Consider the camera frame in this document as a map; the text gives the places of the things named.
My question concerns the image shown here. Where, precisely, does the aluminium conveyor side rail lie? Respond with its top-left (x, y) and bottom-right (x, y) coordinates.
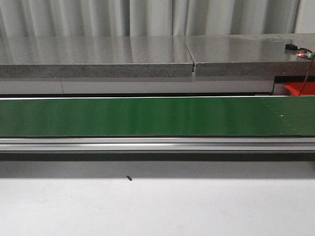
top-left (0, 137), bottom-right (315, 153)

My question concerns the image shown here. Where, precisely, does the grey stone counter slab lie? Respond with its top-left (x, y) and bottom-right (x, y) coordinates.
top-left (0, 36), bottom-right (193, 78)

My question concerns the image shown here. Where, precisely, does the black plug connector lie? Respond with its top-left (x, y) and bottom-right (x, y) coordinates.
top-left (285, 44), bottom-right (298, 51)

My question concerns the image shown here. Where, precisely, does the red plastic bin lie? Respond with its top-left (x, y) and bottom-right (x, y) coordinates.
top-left (284, 82), bottom-right (315, 96)

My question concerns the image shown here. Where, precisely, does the green conveyor belt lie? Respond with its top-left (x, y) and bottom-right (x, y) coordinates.
top-left (0, 96), bottom-right (315, 137)

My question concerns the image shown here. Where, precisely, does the thin red wire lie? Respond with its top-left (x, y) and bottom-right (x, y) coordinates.
top-left (298, 57), bottom-right (314, 96)

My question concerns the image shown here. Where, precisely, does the grey pleated curtain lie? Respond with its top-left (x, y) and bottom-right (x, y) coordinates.
top-left (0, 0), bottom-right (301, 37)

